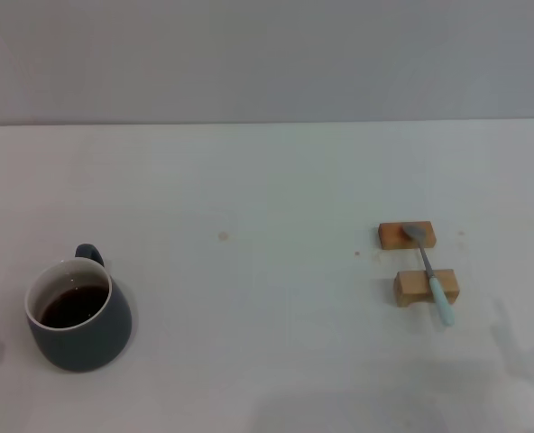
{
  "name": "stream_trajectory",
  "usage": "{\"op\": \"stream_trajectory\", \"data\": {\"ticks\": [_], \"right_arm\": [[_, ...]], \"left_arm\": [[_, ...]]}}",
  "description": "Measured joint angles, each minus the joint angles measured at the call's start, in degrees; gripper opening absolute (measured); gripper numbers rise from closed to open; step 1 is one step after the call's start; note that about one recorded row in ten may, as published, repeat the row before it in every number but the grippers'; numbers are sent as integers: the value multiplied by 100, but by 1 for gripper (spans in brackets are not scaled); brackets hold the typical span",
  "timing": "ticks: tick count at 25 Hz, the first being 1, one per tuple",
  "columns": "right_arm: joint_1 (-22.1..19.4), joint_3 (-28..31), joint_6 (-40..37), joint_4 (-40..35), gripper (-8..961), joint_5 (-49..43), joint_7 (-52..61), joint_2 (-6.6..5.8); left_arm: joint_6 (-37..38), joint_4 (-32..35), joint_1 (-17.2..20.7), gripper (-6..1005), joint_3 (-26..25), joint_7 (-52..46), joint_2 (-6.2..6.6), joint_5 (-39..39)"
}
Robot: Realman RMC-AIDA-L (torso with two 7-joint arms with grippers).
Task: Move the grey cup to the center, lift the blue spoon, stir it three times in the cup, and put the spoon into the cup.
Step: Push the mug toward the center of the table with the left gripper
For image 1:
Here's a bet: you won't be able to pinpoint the blue handled metal spoon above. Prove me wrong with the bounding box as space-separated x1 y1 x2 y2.
400 224 456 327

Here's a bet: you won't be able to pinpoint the dark grey ceramic cup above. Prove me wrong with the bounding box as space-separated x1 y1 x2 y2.
24 244 133 373

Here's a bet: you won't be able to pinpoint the notched wooden block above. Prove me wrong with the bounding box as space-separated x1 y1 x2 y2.
393 268 460 309

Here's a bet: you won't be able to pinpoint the flat wooden block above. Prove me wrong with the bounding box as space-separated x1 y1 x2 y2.
378 220 437 251

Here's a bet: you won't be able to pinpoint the dark coffee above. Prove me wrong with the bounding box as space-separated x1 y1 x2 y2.
39 285 109 328

